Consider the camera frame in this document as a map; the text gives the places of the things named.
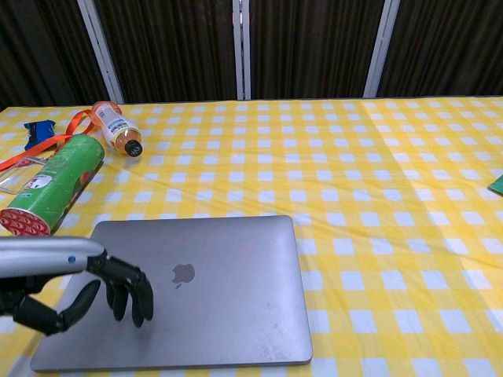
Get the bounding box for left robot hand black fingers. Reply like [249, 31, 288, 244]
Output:
[0, 236, 154, 337]

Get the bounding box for grey laptop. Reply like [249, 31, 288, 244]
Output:
[30, 214, 314, 373]

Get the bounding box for green chip can red lid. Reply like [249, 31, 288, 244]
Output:
[0, 134, 106, 239]

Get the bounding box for blue snack packet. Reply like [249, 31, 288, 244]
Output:
[23, 119, 59, 150]

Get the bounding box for orange juice bottle black cap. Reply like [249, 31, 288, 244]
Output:
[92, 101, 144, 157]

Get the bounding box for dark brown curtain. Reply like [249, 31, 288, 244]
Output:
[0, 0, 503, 113]

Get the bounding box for yellow white checkered tablecloth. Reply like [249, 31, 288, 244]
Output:
[0, 96, 503, 377]

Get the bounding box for green flat card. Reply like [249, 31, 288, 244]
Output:
[486, 168, 503, 197]

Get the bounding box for orange lanyard strap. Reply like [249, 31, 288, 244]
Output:
[0, 109, 95, 172]

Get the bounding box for white metal frame post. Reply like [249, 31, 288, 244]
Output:
[232, 0, 252, 101]
[77, 0, 125, 105]
[363, 0, 402, 98]

